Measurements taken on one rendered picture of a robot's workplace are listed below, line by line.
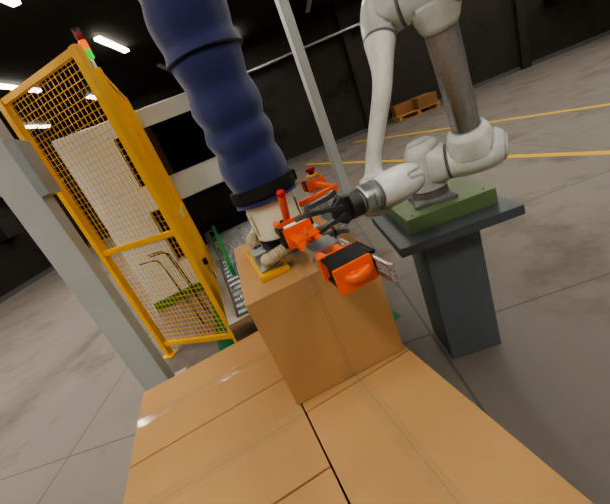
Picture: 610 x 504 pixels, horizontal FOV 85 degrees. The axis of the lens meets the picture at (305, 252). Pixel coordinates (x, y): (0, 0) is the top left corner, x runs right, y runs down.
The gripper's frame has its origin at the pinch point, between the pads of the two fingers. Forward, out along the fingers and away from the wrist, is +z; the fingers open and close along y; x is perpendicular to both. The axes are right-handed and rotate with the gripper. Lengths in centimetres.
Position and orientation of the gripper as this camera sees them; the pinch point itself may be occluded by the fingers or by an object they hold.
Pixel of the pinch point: (297, 231)
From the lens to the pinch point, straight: 92.8
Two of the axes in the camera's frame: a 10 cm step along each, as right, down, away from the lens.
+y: 3.5, 8.7, 3.5
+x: -3.2, -2.4, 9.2
